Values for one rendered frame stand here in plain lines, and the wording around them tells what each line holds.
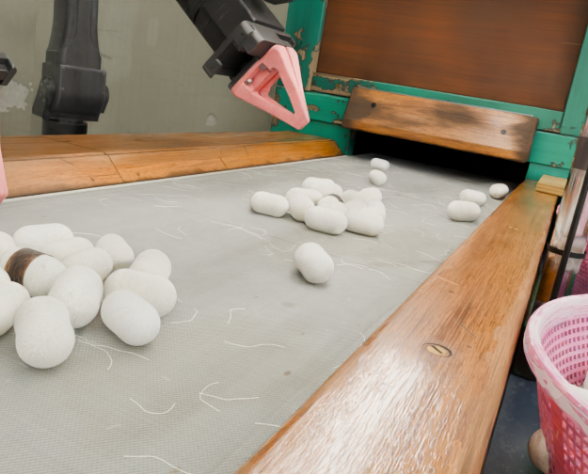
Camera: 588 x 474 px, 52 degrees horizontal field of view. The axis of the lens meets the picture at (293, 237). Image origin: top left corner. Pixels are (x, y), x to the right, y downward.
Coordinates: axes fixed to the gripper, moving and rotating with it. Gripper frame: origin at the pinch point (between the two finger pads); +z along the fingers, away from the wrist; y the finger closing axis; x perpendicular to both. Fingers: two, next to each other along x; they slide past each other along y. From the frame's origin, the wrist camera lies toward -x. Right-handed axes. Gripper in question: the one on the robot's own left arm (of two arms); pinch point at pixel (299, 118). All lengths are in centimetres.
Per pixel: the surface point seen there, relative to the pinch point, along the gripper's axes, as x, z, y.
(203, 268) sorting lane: 1.4, 10.8, -26.7
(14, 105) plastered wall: 144, -132, 133
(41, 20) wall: 113, -153, 141
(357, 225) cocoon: -1.6, 12.9, -9.1
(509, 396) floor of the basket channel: -5.2, 29.0, -15.4
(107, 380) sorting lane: -1.6, 14.5, -40.2
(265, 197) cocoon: 3.0, 6.2, -10.7
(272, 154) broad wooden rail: 12.5, -4.7, 18.5
